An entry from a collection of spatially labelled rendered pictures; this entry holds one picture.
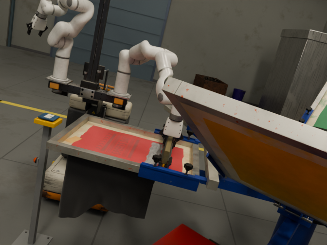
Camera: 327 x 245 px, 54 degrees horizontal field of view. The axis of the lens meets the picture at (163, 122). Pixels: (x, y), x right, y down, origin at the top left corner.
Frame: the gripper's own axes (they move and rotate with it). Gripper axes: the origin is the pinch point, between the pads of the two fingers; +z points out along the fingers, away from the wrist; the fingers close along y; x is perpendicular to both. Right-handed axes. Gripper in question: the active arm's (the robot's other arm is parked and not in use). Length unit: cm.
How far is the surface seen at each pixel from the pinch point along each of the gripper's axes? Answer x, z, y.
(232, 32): -788, -90, -102
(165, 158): 17.7, 1.9, 0.3
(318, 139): 116, -50, -25
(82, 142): 10.6, 8.3, 46.5
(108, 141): -0.7, 8.3, 35.0
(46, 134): -10, 18, 76
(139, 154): 6.9, 8.3, 14.5
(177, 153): -10.1, 8.3, -6.7
